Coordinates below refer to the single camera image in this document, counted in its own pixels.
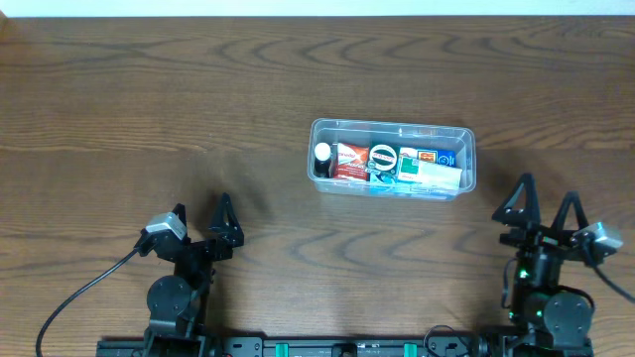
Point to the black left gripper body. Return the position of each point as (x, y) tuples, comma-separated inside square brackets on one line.
[(206, 256)]

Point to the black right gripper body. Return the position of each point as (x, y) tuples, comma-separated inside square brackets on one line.
[(546, 238)]

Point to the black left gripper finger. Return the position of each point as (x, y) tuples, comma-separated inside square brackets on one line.
[(225, 223), (179, 218)]

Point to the blue KoolFever box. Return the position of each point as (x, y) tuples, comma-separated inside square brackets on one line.
[(440, 157)]

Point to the white green Panadol box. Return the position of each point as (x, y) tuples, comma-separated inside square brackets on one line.
[(428, 174)]

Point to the dark bottle white cap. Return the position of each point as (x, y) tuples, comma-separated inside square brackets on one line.
[(322, 160)]

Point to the red Panadol ActiFast box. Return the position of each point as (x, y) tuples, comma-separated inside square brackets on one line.
[(351, 162)]

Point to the green Zam-Buk box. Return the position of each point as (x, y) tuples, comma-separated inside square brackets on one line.
[(383, 158)]

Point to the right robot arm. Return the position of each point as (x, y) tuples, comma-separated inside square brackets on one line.
[(547, 318)]

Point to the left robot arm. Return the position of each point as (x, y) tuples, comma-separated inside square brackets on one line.
[(177, 302)]

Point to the clear plastic container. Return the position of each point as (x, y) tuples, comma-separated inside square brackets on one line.
[(363, 133)]

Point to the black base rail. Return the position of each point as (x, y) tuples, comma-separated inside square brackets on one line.
[(436, 345)]

